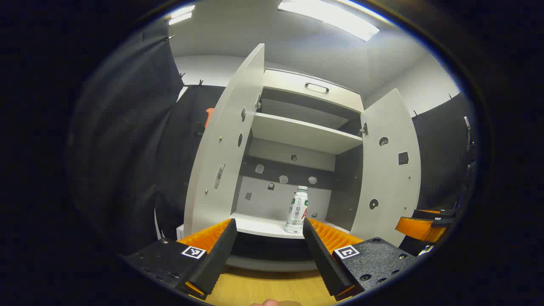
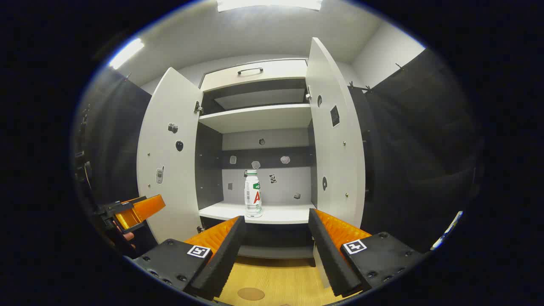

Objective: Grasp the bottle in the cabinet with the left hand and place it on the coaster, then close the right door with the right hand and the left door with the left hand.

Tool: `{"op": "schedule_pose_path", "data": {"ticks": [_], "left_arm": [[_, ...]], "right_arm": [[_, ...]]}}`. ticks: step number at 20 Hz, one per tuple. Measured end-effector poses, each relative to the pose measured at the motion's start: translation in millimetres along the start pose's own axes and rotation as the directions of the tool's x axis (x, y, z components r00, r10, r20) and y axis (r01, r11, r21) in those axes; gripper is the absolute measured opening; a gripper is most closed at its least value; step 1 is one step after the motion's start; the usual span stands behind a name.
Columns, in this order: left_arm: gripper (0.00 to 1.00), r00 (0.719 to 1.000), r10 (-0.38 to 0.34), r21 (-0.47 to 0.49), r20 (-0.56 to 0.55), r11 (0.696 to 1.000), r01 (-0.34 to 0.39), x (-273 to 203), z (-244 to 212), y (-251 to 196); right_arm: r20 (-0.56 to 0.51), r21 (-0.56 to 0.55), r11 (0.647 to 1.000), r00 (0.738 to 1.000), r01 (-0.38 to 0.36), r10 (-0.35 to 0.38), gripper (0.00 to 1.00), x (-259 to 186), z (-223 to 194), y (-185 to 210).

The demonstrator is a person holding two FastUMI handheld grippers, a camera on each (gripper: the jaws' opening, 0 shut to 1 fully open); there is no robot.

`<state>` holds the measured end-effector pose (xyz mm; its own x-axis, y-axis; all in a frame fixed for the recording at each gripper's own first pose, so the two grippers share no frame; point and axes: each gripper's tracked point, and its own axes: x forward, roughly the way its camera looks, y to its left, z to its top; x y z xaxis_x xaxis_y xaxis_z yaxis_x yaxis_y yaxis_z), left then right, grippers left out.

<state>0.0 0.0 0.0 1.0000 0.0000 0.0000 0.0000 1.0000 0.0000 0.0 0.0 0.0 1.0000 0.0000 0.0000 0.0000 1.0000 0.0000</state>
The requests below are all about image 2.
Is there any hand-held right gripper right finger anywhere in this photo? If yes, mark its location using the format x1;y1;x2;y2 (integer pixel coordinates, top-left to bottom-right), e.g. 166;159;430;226
308;208;425;298

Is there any large ceiling light panel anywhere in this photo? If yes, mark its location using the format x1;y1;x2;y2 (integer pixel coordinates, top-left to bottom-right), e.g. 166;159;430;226
217;0;322;12

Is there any white cabinet drawer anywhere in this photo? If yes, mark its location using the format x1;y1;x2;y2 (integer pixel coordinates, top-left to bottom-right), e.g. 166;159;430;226
200;59;308;92

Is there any round brown coaster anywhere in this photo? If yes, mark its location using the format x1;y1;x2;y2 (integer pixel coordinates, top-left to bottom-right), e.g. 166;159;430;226
237;287;265;301

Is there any white cabinet shelf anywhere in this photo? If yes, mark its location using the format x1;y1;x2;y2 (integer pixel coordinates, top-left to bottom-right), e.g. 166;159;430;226
199;202;317;225
198;104;313;134

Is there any white blue printed sheet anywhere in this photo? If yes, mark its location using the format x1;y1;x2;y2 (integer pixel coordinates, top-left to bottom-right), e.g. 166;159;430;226
430;211;463;251

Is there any black backdrop cloth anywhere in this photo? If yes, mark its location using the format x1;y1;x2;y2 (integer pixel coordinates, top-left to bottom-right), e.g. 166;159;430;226
72;47;485;255

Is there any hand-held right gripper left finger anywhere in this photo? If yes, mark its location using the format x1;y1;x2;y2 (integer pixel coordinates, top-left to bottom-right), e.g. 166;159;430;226
133;216;246;300

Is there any small ceiling light strip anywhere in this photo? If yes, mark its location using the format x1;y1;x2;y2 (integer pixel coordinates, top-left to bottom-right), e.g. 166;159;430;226
109;38;145;70

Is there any white cabinet door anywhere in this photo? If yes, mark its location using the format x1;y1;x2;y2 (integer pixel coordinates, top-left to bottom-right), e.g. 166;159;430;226
305;37;366;289
136;67;204;244

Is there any white plastic bottle red label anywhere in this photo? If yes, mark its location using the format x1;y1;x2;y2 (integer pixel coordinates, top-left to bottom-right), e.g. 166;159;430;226
244;170;263;218

